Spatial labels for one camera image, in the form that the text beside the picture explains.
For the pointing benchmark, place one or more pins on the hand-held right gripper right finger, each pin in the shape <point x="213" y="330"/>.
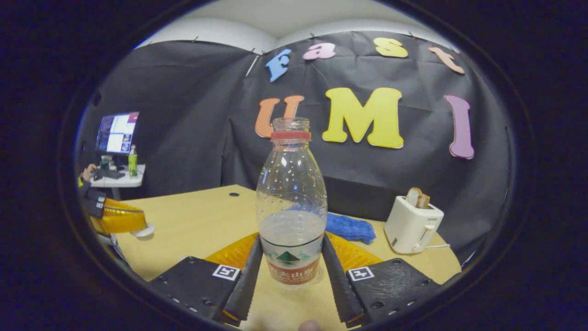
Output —
<point x="337" y="285"/>

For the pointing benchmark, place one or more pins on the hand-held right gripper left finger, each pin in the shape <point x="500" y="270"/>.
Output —
<point x="248" y="285"/>

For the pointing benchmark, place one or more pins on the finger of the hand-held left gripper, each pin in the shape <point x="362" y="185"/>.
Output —
<point x="119" y="218"/>

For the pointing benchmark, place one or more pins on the clear plastic water bottle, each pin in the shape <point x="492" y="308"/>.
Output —
<point x="291" y="193"/>

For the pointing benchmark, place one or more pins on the green drink bottle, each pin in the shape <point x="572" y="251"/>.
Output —
<point x="132" y="165"/>

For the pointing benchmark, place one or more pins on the small white side table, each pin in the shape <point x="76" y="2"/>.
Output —
<point x="128" y="181"/>

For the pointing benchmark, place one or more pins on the black keyboard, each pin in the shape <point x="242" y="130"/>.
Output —
<point x="110" y="174"/>

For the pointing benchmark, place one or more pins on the blue towel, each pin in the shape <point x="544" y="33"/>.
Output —
<point x="349" y="227"/>

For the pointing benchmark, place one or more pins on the computer monitor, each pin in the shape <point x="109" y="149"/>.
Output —
<point x="117" y="133"/>

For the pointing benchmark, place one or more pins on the white toaster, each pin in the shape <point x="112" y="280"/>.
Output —
<point x="409" y="225"/>

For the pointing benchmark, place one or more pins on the black backdrop cloth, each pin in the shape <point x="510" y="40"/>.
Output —
<point x="183" y="138"/>

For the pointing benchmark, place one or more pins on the toast slice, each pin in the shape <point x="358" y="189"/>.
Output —
<point x="415" y="197"/>

